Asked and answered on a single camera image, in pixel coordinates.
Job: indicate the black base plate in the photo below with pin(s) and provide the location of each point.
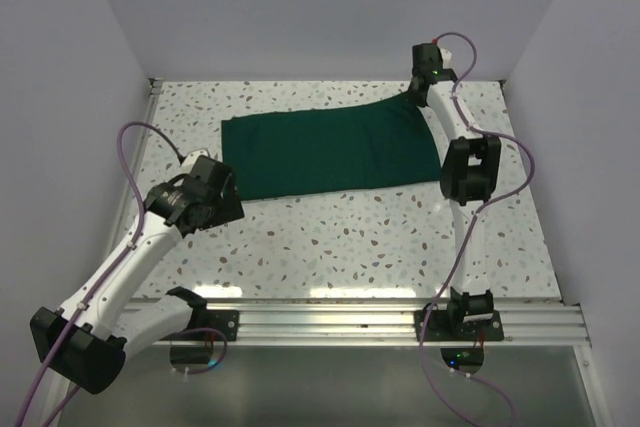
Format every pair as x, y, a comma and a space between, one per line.
225, 321
440, 328

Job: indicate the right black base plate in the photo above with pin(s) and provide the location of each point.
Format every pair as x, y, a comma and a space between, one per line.
440, 328

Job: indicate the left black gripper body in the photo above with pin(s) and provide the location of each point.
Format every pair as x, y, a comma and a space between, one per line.
222, 210

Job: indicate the aluminium rail frame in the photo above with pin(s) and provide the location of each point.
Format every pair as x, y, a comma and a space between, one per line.
350, 268

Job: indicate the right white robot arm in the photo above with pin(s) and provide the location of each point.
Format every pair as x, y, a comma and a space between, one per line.
468, 180

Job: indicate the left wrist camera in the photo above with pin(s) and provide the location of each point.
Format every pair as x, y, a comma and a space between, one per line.
192, 156

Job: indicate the green surgical cloth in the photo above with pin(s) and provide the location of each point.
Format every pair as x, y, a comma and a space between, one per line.
383, 144

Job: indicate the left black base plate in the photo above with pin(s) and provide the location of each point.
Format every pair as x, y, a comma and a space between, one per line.
225, 321

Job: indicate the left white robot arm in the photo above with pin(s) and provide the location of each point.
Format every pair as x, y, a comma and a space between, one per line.
86, 340

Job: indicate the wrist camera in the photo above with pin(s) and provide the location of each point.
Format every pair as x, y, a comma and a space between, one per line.
192, 156
446, 58

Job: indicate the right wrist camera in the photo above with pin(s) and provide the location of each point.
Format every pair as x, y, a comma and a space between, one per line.
446, 58

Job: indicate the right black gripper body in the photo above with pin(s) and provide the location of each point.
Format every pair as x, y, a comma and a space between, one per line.
415, 96

